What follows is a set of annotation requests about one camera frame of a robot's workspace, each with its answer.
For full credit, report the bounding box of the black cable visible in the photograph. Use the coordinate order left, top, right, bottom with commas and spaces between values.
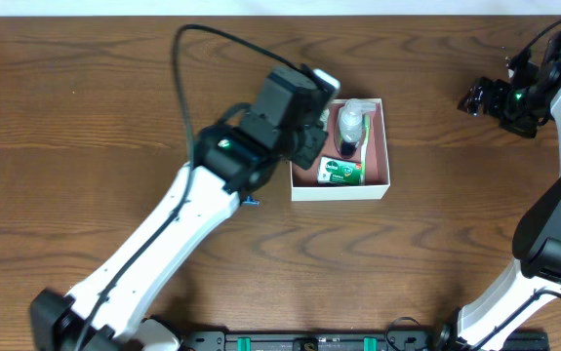
72, 22, 305, 351
469, 10, 561, 351

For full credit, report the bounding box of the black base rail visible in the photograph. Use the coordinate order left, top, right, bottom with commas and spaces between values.
180, 330, 431, 351

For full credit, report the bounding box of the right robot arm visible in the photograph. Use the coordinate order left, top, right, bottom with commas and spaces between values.
435, 31, 561, 350

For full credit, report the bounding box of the right black cable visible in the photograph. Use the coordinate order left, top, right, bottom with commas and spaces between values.
469, 10, 561, 351

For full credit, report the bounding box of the clear pump sanitizer bottle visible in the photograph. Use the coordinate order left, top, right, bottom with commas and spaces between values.
335, 98, 378, 159

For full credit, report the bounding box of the white Pantene tube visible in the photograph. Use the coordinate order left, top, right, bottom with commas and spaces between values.
320, 108, 330, 131

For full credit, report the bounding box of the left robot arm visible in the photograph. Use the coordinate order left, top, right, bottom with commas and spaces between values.
29, 66, 341, 350

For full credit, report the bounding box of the blue disposable razor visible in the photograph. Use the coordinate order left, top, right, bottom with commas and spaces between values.
242, 196, 260, 207

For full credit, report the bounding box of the green Dettol soap bar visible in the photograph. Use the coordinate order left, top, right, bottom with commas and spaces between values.
317, 156, 365, 186

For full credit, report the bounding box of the left black cable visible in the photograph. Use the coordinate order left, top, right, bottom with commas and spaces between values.
72, 22, 305, 351

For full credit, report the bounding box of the green white toothbrush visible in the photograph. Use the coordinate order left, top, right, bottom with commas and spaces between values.
360, 113, 371, 185

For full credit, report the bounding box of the white box pink interior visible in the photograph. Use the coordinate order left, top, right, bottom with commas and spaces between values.
290, 98, 390, 202

